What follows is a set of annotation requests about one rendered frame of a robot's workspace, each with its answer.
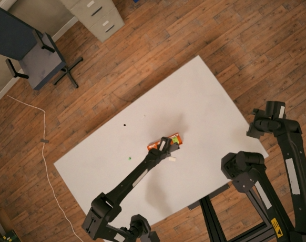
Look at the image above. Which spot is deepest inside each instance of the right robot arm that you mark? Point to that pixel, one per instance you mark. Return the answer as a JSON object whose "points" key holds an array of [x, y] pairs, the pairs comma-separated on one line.
{"points": [[288, 133]]}

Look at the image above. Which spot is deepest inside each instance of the orange three-compartment bin rack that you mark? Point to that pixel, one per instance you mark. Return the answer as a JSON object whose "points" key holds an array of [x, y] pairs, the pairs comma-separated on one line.
{"points": [[154, 145]]}

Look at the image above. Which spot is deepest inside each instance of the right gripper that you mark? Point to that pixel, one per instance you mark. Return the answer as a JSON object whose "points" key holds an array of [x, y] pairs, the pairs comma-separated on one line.
{"points": [[255, 126]]}

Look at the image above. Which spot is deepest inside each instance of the lime green sticky note pad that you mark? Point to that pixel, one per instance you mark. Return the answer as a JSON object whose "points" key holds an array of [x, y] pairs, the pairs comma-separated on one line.
{"points": [[175, 140]]}

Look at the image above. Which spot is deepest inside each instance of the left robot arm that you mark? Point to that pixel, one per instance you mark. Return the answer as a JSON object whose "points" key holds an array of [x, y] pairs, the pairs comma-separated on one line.
{"points": [[102, 213]]}

